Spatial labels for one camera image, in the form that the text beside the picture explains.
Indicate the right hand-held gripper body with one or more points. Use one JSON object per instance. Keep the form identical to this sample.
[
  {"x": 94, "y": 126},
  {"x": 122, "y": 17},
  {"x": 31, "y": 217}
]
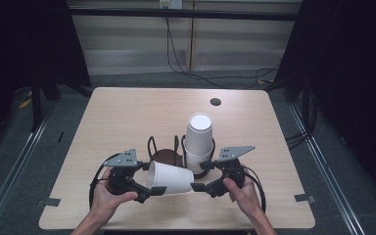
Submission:
[{"x": 233, "y": 169}]

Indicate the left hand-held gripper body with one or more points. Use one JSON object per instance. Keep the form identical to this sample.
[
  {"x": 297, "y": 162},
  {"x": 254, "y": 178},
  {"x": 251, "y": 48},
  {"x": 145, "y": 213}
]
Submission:
[{"x": 124, "y": 178}]

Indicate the white disposable paper cup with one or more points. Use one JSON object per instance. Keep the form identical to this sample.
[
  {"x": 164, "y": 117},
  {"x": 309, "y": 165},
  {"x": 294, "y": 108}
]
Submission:
[{"x": 171, "y": 178}]

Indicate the stack of white cups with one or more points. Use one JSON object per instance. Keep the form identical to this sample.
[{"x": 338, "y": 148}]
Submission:
[{"x": 198, "y": 137}]

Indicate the person's left hand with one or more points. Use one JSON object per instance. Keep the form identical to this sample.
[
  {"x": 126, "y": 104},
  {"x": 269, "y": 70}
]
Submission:
[{"x": 106, "y": 200}]

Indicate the person's right hand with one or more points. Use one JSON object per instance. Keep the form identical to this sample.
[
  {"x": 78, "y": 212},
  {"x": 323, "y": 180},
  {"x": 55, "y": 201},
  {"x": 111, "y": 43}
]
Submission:
[{"x": 246, "y": 197}]

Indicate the dark round table grommet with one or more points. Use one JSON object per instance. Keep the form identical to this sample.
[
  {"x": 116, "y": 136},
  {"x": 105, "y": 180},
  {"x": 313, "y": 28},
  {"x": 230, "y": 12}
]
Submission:
[{"x": 215, "y": 102}]

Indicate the small black tape strip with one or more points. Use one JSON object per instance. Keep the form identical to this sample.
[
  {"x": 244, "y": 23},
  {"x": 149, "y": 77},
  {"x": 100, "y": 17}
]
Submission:
[{"x": 60, "y": 137}]

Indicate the grey tape strip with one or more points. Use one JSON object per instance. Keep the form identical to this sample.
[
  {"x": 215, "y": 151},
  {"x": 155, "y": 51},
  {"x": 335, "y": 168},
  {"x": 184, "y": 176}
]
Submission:
[
  {"x": 48, "y": 202},
  {"x": 304, "y": 197}
]

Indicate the dark metal stand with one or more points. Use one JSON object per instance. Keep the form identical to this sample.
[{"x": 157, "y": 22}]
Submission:
[{"x": 36, "y": 104}]

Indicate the yellow floor tape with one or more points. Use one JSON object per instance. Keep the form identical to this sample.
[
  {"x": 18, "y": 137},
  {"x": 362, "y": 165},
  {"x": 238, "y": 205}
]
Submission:
[{"x": 25, "y": 103}]

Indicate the black curtain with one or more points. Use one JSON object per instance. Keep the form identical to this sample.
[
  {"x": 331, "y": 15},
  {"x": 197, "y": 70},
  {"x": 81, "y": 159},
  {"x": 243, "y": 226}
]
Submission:
[
  {"x": 19, "y": 49},
  {"x": 352, "y": 81}
]

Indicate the black horizontal bar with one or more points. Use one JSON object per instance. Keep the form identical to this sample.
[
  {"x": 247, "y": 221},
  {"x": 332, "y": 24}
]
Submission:
[{"x": 182, "y": 14}]

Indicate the grey metal floor rail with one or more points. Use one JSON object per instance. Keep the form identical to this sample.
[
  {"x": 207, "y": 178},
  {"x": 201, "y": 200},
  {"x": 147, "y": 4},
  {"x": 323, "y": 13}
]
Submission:
[
  {"x": 16, "y": 166},
  {"x": 326, "y": 176}
]

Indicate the white wall outlet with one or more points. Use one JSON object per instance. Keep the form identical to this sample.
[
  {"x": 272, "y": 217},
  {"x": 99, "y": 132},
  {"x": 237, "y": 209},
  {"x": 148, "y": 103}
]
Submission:
[{"x": 171, "y": 3}]

